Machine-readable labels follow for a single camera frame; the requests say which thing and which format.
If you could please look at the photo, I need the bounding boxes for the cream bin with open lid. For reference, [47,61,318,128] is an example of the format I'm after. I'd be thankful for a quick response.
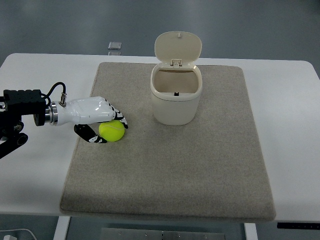
[150,31,203,126]

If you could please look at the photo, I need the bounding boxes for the black table control panel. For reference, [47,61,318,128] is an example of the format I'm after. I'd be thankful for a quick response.
[277,222,320,230]

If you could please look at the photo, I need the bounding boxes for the yellow tennis ball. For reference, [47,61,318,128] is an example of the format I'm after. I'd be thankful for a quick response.
[98,120,125,142]

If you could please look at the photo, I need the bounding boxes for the white cable with plug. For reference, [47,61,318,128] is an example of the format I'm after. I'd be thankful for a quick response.
[0,228,37,240]

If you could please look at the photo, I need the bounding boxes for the beige felt mat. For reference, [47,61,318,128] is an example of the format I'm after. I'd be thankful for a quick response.
[60,62,276,223]

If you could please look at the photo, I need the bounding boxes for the white table leg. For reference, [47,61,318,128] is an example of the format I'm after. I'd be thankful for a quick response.
[244,223,258,240]
[53,216,71,240]

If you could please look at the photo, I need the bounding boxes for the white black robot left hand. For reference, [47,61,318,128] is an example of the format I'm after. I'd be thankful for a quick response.
[44,96,128,144]

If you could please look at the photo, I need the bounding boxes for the white left table leg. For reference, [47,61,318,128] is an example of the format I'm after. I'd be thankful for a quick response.
[53,216,71,240]

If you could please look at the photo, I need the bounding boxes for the silver floor socket plate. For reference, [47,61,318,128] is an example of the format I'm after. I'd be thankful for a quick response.
[108,41,122,50]

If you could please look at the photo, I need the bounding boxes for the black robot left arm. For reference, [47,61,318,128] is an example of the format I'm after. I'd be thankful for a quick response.
[0,82,67,158]

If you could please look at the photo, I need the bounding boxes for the white right table leg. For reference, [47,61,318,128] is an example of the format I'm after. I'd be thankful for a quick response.
[244,223,258,240]

